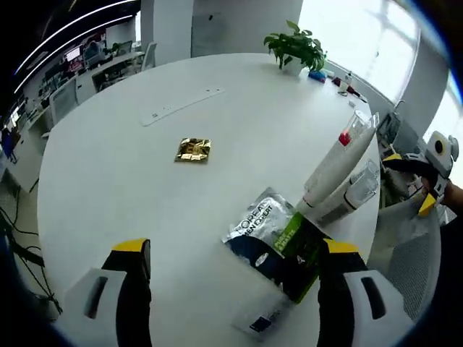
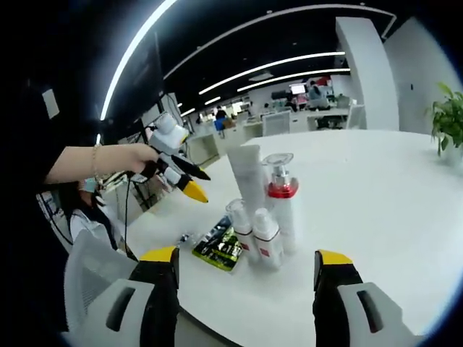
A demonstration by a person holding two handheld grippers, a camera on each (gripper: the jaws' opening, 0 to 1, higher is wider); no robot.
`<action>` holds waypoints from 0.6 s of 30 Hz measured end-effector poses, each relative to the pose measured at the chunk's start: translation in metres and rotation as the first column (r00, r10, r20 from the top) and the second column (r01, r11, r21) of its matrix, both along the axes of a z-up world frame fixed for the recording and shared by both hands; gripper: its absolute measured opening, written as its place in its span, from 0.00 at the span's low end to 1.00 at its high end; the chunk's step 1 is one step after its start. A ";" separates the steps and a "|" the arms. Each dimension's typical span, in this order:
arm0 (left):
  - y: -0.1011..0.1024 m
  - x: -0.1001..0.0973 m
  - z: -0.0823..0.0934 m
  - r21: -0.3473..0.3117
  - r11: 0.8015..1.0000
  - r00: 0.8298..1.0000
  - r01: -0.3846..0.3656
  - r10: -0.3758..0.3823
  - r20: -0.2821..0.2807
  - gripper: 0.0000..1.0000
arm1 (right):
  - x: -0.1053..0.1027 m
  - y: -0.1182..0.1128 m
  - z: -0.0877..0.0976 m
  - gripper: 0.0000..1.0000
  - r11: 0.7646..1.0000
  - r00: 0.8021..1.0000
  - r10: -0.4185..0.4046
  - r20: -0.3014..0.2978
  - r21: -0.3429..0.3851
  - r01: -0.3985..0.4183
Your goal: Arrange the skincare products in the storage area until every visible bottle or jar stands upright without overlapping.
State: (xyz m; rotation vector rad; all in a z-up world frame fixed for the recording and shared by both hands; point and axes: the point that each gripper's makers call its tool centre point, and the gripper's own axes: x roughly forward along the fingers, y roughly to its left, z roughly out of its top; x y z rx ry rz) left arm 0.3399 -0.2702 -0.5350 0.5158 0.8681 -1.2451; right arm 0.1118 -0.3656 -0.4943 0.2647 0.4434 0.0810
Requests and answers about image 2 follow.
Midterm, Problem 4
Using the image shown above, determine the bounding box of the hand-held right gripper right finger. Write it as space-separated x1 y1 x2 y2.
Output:
312 249 424 347

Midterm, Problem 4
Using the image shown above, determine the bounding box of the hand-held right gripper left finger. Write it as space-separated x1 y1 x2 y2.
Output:
81 244 181 347

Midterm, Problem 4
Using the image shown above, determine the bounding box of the white skincare tube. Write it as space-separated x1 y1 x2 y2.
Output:
226 144 268 218

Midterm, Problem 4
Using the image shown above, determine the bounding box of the small white skincare bottle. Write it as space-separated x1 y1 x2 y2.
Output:
251 207 286 270
224 198 260 264

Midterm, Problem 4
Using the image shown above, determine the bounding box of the tall red-collared skincare bottle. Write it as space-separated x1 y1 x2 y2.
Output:
260 153 300 254

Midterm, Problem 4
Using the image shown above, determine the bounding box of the person's left hand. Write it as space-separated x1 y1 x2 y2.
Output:
124 143 160 175

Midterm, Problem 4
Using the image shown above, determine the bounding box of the green black snack packet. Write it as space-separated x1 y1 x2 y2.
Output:
191 215 244 272

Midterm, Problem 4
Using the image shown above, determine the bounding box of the white mesh office chair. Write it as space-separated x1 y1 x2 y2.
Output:
63 229 180 333

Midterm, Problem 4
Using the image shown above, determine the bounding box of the long ceiling light strip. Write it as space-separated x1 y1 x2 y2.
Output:
99 0 179 121

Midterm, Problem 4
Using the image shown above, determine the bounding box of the white ceiling air conditioner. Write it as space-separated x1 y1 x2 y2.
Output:
41 88 61 120

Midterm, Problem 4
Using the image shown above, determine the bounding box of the curved ceiling light strip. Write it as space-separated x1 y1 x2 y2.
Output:
198 51 347 96
237 67 352 93

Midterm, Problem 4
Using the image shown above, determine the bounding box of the person's black clothing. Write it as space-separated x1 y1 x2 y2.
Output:
0 72 73 333

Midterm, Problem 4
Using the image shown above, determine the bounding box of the white square pillar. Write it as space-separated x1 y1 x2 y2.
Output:
334 16 401 132

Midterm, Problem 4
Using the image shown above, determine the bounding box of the potted green plant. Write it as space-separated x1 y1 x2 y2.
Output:
425 82 463 166

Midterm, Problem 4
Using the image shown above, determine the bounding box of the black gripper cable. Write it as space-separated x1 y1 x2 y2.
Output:
122 172 140 262

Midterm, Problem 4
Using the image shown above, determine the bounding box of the pearl bracelet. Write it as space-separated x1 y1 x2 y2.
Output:
91 143 103 181

